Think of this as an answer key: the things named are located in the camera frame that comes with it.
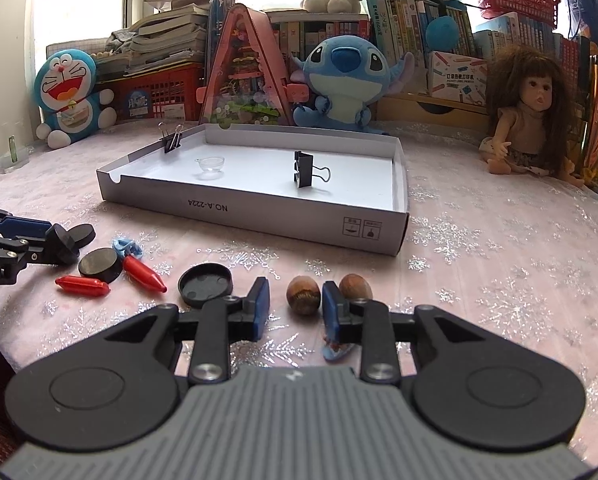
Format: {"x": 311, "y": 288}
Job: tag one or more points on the blue robot cat plush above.
{"x": 69, "y": 95}

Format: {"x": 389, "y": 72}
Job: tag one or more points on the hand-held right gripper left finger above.
{"x": 260, "y": 307}

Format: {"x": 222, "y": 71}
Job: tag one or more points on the green marker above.
{"x": 13, "y": 149}

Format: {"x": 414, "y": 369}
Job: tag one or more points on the brown-haired baby doll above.
{"x": 526, "y": 105}

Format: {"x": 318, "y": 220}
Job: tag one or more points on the red torpedo-shaped float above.
{"x": 144, "y": 274}

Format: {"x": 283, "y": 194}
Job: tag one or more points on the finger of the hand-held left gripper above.
{"x": 9, "y": 247}
{"x": 24, "y": 227}

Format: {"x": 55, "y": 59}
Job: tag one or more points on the pink snowflake tablecloth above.
{"x": 479, "y": 270}

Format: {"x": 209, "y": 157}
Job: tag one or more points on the stack of lying books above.
{"x": 169, "y": 35}

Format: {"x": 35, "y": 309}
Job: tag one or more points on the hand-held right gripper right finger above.
{"x": 330, "y": 310}

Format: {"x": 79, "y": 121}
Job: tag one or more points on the small black binder clip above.
{"x": 171, "y": 140}

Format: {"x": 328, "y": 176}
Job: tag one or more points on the grey crumpled cloth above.
{"x": 124, "y": 40}

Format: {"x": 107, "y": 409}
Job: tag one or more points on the red plastic crate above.
{"x": 154, "y": 92}

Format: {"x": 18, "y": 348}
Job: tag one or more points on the clear small plastic cup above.
{"x": 210, "y": 165}

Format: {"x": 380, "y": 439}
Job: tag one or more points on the row of standing books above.
{"x": 509, "y": 40}

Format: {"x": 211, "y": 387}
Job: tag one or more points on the large black binder clip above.
{"x": 303, "y": 170}

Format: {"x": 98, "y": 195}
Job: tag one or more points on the black round puck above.
{"x": 63, "y": 246}
{"x": 85, "y": 235}
{"x": 99, "y": 265}

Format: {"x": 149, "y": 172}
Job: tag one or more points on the pink triangular miniature house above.
{"x": 244, "y": 70}

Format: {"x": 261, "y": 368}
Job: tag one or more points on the black round lid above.
{"x": 204, "y": 285}

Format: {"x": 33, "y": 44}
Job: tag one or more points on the small blue brown figurine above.
{"x": 335, "y": 352}

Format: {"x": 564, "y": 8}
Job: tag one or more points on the blue alien plush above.
{"x": 344, "y": 75}

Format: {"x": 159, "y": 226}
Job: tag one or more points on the wooden drawer box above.
{"x": 429, "y": 110}

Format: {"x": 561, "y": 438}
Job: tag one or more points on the white cardboard box tray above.
{"x": 279, "y": 180}

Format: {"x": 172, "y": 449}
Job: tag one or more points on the white printed cardboard box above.
{"x": 456, "y": 77}

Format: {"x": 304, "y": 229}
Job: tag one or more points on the red small cap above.
{"x": 81, "y": 287}

